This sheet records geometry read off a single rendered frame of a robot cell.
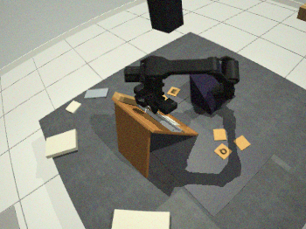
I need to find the cream flat rectangular block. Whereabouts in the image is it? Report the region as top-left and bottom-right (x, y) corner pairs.
(45, 129), (78, 159)

